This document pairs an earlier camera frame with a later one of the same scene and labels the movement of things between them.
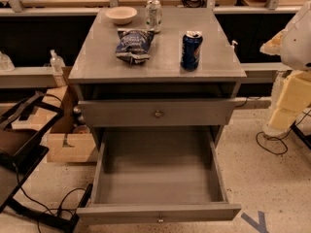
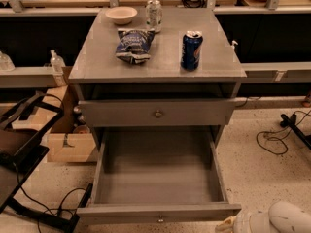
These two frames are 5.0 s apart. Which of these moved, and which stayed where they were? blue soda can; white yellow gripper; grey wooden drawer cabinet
Moved: white yellow gripper
Stayed: grey wooden drawer cabinet; blue soda can
